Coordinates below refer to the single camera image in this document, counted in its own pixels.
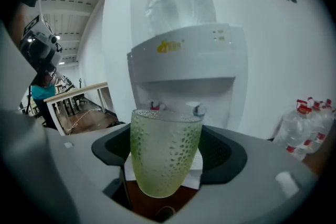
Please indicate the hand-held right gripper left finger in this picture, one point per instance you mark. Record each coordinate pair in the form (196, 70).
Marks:
(65, 178)

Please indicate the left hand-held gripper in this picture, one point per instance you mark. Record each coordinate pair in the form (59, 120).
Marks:
(39, 34)

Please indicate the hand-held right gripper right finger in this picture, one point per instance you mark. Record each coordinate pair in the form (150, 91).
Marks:
(249, 191)

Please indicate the green textured cup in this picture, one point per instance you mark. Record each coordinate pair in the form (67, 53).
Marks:
(165, 154)

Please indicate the white water dispenser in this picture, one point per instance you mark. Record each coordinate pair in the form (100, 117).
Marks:
(189, 60)

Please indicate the person's left forearm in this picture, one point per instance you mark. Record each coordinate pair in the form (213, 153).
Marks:
(17, 21)

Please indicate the black stand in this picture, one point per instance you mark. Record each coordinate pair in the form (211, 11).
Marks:
(80, 84)

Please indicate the wooden table with white legs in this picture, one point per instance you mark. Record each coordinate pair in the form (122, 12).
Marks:
(78, 90)

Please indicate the person's black shoe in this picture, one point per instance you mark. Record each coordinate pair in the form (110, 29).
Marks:
(165, 213)

